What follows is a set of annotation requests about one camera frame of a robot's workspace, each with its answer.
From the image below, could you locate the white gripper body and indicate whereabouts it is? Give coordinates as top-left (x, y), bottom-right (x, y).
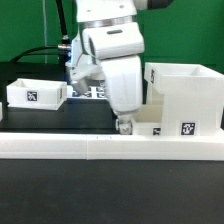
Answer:
top-left (100, 55), bottom-right (143, 115)

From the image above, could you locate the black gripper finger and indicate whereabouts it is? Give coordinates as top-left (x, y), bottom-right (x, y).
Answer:
top-left (115, 115), bottom-right (133, 135)

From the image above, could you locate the white front drawer box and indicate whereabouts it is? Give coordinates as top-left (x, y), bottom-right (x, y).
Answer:
top-left (128, 105), bottom-right (162, 136)

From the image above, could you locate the white drawer box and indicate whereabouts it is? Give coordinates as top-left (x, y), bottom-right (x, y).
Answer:
top-left (6, 78), bottom-right (67, 110)
top-left (128, 105), bottom-right (162, 136)

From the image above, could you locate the white drawer cabinet frame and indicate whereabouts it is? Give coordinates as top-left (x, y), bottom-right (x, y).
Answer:
top-left (144, 62), bottom-right (224, 136)

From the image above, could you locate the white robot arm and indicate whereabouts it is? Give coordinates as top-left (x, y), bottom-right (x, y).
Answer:
top-left (70, 0), bottom-right (174, 135)

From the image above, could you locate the white rear drawer box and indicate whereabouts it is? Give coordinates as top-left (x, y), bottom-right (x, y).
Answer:
top-left (6, 78), bottom-right (67, 110)

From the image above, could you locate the white marker tag sheet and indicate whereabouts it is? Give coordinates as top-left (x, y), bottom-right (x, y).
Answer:
top-left (67, 86), bottom-right (106, 100)

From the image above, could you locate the white L-shaped table fence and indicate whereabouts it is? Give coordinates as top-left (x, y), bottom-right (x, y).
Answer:
top-left (0, 132), bottom-right (224, 161)

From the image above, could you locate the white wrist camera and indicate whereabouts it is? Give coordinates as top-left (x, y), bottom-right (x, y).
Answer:
top-left (82, 22), bottom-right (144, 60)

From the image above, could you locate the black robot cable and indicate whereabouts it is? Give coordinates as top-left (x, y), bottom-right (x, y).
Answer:
top-left (9, 0), bottom-right (72, 64)

